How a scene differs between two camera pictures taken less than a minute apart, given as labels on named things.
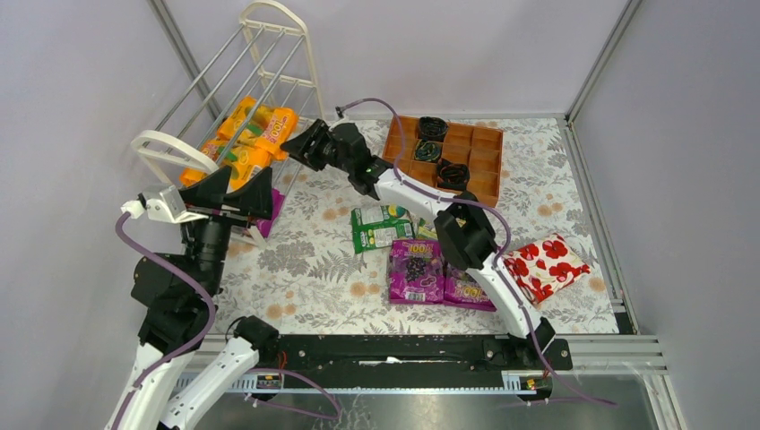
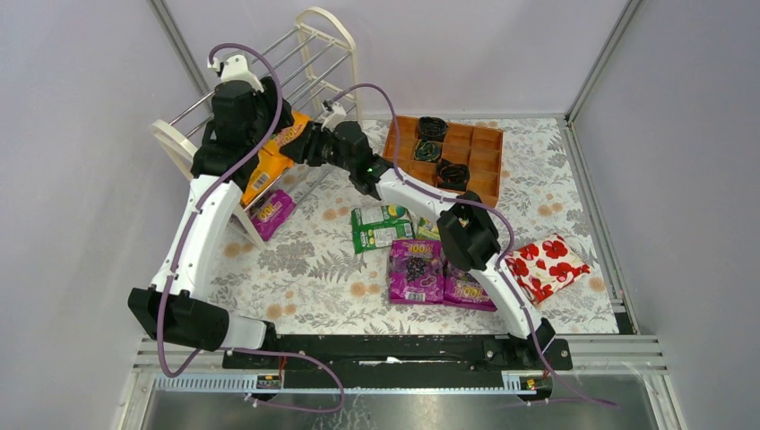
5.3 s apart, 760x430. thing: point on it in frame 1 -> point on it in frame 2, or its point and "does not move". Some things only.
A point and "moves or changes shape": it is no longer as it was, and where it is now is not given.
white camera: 164,204 -> 235,68
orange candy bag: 246,161 moves or changes shape
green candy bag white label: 381,226 does not move
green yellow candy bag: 425,231 does not move
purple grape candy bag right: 462,290 does not move
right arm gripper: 320,146 does not move
